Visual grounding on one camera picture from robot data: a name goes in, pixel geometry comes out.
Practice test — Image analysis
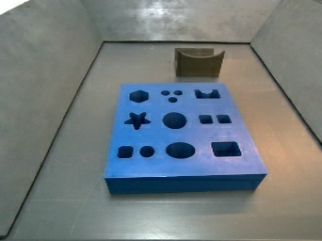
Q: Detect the blue shape sorting board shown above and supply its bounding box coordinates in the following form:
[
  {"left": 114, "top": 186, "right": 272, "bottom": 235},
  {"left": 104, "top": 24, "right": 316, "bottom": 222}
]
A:
[{"left": 105, "top": 83, "right": 269, "bottom": 194}]

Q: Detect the black curved stand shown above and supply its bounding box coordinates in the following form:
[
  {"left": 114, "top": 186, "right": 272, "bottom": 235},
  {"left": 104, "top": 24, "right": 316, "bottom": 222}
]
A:
[{"left": 176, "top": 48, "right": 226, "bottom": 77}]

